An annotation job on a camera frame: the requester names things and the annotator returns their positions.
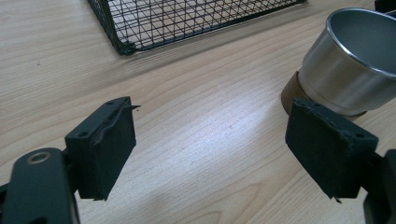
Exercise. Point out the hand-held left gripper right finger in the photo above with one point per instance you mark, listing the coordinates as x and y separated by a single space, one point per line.
327 149

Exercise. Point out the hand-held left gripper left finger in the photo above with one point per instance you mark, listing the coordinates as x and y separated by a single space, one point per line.
106 155

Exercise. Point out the round wooden coaster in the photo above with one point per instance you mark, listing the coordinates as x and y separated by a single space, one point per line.
292 93

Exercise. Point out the stainless steel cup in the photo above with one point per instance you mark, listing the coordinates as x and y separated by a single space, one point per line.
351 62

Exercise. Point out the dark object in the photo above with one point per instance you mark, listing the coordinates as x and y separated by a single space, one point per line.
386 5

